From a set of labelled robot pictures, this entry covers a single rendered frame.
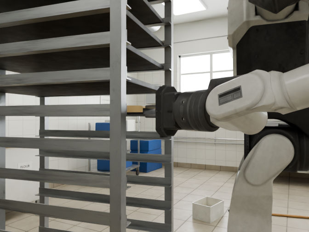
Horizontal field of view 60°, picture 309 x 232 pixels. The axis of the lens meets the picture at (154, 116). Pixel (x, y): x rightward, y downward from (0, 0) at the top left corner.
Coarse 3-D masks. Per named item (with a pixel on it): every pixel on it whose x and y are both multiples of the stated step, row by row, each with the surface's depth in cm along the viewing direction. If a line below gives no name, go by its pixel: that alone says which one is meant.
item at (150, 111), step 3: (144, 108) 65; (144, 111) 65; (147, 111) 67; (150, 111) 69; (153, 111) 71; (129, 114) 67; (132, 114) 67; (135, 114) 67; (138, 114) 67; (141, 114) 67; (144, 114) 67; (147, 114) 67; (150, 114) 69
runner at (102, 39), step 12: (72, 36) 70; (84, 36) 69; (96, 36) 68; (108, 36) 67; (0, 48) 78; (12, 48) 77; (24, 48) 75; (36, 48) 74; (48, 48) 73; (60, 48) 72; (72, 48) 72; (84, 48) 72
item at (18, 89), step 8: (136, 80) 78; (0, 88) 90; (8, 88) 90; (16, 88) 90; (24, 88) 90; (32, 88) 90; (40, 88) 90; (48, 88) 90; (56, 88) 90; (64, 88) 90; (72, 88) 90; (80, 88) 90; (88, 88) 90; (96, 88) 90; (104, 88) 90; (128, 88) 90; (136, 88) 90; (144, 88) 90; (152, 88) 91
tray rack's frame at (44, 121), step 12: (0, 72) 104; (0, 96) 104; (0, 120) 104; (48, 120) 127; (0, 132) 104; (0, 156) 104; (48, 168) 127; (0, 180) 104; (0, 192) 104; (0, 216) 104; (0, 228) 104
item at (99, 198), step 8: (40, 192) 125; (48, 192) 123; (56, 192) 122; (64, 192) 120; (72, 192) 119; (80, 192) 118; (88, 192) 116; (80, 200) 115; (88, 200) 114; (96, 200) 114; (104, 200) 114; (128, 200) 110; (136, 200) 109; (144, 200) 108; (152, 200) 107; (160, 200) 106; (152, 208) 104; (160, 208) 104; (168, 208) 104
